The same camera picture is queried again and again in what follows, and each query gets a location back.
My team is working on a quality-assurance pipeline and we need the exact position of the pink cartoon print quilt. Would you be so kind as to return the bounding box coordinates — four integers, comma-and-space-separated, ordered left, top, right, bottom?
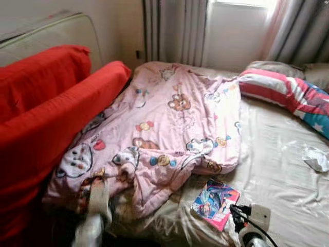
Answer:
44, 62, 242, 219

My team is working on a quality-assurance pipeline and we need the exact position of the beige floral bed sheet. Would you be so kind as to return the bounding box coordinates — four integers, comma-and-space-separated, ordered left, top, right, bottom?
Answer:
111, 64, 329, 247

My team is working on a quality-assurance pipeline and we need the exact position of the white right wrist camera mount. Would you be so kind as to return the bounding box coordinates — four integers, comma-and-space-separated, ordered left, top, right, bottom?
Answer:
248, 204, 271, 232

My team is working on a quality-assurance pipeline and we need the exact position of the red fabric cushion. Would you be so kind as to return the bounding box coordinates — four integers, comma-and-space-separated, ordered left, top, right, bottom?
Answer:
0, 45, 92, 124
0, 61, 132, 242

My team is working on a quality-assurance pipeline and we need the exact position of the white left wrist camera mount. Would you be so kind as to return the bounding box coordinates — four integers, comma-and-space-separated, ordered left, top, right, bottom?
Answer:
88, 178, 111, 222

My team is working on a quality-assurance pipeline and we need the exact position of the beige upright mattress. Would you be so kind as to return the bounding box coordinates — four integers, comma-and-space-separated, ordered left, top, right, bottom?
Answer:
0, 11, 103, 73

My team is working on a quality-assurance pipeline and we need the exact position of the white crumpled sock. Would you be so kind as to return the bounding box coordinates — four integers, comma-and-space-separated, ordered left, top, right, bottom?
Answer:
302, 147, 329, 173

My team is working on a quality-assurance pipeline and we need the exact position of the colourful picture book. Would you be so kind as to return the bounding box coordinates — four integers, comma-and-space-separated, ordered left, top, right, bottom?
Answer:
191, 179, 241, 231

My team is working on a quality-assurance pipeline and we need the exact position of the red white blue bolster pillow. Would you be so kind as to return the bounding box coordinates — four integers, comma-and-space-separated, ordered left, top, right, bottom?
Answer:
239, 68, 329, 139

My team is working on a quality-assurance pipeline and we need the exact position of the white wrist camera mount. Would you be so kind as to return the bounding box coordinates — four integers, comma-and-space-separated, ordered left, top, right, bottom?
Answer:
88, 178, 111, 222
248, 204, 271, 232

